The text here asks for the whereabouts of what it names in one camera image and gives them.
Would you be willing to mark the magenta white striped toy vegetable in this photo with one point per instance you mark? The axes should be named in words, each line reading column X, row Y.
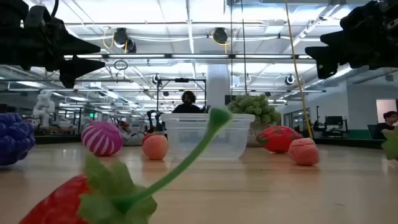
column 101, row 138

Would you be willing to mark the red toy dragon fruit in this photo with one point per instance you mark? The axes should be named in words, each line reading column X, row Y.
column 278, row 140

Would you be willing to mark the white building column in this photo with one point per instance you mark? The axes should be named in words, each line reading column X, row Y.
column 217, row 84

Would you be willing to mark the person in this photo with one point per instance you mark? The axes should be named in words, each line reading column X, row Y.
column 186, row 108
column 385, row 126

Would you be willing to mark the grey crumpled cloth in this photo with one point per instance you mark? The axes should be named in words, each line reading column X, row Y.
column 132, row 139

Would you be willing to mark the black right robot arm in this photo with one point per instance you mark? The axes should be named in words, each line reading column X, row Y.
column 390, row 37

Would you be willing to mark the smooth peach pink toy fruit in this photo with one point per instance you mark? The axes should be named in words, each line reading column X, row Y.
column 155, row 148

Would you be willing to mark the wrinkled pink toy fruit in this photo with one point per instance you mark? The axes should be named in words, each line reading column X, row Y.
column 303, row 152

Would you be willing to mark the clear plastic tupperware container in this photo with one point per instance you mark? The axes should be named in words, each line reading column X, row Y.
column 242, row 137

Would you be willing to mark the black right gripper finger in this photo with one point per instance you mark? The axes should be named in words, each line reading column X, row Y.
column 328, row 60
column 332, row 37

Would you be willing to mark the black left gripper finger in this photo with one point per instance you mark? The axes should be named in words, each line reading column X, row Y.
column 76, row 45
column 77, row 70

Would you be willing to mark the black metal frame rig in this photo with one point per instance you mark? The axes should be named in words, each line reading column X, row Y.
column 182, row 80

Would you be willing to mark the red strawberry with green leaves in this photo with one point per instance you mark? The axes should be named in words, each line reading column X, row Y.
column 391, row 143

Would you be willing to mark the red strawberry with long stem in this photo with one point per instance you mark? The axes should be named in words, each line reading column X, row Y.
column 62, row 202

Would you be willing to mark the blue toy grape bunch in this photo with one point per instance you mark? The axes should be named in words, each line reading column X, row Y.
column 14, row 137

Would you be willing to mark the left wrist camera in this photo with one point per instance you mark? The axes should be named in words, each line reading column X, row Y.
column 37, row 15

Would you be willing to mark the green low partition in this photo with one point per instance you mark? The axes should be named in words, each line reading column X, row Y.
column 359, row 134

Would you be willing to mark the green potted plant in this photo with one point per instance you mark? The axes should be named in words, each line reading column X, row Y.
column 255, row 107

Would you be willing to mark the black aluminium table frame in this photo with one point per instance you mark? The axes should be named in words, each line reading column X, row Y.
column 342, row 143

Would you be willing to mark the black monitor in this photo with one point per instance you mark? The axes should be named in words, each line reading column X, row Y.
column 334, row 120

